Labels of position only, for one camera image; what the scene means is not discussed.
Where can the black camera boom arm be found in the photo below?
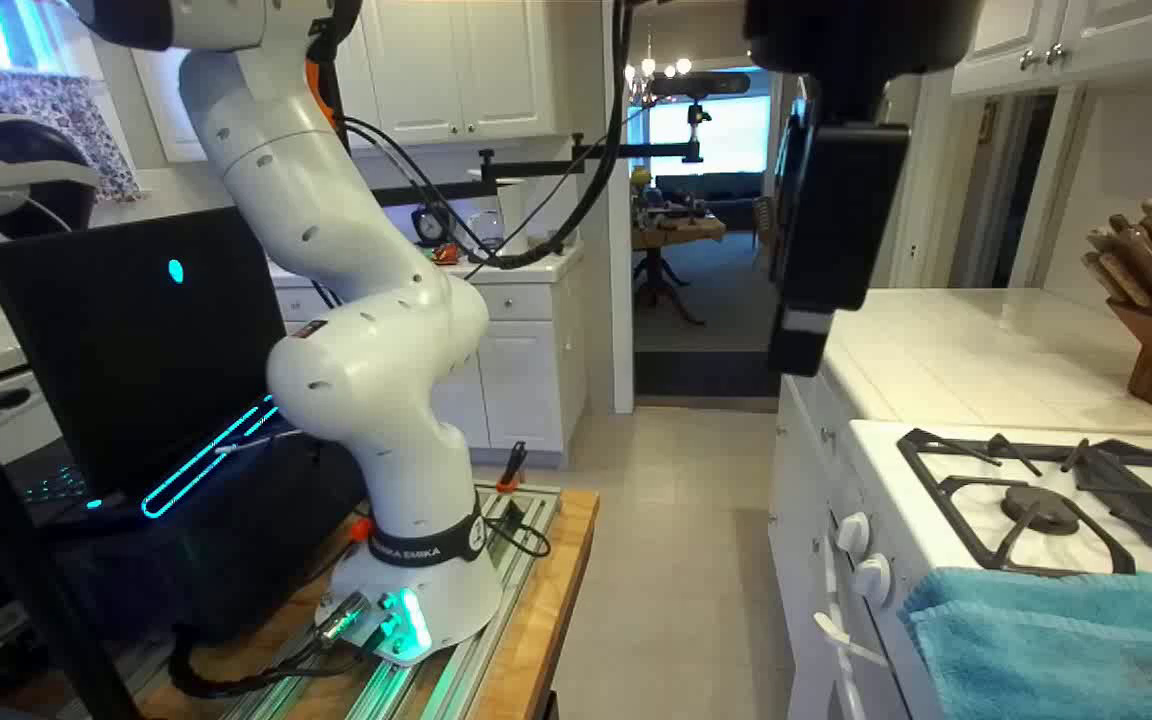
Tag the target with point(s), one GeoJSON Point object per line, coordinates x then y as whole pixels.
{"type": "Point", "coordinates": [488, 172]}

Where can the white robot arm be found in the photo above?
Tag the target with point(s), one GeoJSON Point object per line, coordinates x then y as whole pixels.
{"type": "Point", "coordinates": [367, 368]}

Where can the white kitchen cabinets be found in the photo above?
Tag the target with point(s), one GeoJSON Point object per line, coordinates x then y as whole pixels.
{"type": "Point", "coordinates": [479, 72]}

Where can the black stove grate near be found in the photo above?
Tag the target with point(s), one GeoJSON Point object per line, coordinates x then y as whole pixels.
{"type": "Point", "coordinates": [1046, 509]}

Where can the white stove knob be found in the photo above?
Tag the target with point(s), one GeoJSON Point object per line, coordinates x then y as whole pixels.
{"type": "Point", "coordinates": [854, 535]}
{"type": "Point", "coordinates": [873, 579]}

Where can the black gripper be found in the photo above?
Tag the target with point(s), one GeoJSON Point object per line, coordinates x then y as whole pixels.
{"type": "Point", "coordinates": [836, 166]}

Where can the black laptop with cyan lights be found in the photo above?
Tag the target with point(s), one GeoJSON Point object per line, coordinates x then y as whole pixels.
{"type": "Point", "coordinates": [150, 346]}

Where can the blue terry towel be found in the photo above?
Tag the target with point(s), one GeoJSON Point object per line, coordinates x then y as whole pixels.
{"type": "Point", "coordinates": [1032, 649]}

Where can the white gas stove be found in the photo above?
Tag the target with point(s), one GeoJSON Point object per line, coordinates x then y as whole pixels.
{"type": "Point", "coordinates": [854, 656]}

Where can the wooden robot cart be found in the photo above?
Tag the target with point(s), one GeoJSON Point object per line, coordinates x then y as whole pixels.
{"type": "Point", "coordinates": [504, 673]}

